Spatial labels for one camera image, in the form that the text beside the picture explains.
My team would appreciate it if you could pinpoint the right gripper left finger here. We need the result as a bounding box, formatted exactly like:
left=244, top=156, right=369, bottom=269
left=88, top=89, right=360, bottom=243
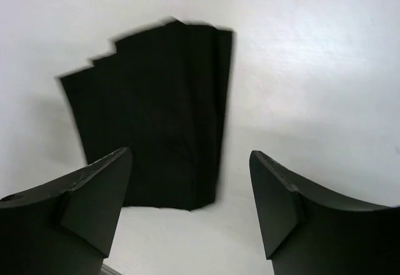
left=1, top=148, right=132, bottom=275

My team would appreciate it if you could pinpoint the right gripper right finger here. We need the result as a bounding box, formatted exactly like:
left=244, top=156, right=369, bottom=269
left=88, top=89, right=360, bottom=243
left=249, top=151, right=399, bottom=275

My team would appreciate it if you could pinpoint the black pleated skirt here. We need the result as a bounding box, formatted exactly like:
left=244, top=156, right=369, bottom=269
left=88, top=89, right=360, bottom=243
left=59, top=19, right=235, bottom=211

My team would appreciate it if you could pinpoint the aluminium table edge rail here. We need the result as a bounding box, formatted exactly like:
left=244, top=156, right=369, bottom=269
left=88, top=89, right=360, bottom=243
left=99, top=264, right=122, bottom=275

